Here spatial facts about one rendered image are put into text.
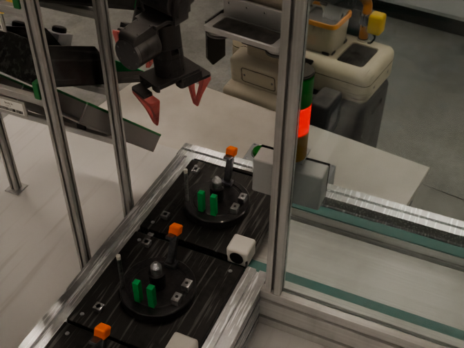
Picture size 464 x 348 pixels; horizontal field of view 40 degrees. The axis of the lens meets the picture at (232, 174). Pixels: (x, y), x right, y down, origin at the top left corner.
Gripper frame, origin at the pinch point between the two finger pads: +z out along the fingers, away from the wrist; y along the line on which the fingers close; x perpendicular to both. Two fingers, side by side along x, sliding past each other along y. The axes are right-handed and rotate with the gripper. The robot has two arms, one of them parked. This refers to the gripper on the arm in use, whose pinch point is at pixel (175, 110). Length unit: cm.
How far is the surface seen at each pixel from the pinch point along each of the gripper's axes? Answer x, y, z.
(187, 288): -25.0, -17.1, 17.7
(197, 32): 213, 147, 117
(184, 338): -32.5, -23.4, 19.0
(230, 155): -5.9, 8.4, 12.3
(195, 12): 235, 162, 116
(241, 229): -16.9, 1.7, 21.6
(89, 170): 32.1, -8.8, 30.2
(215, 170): 1.3, 9.0, 21.2
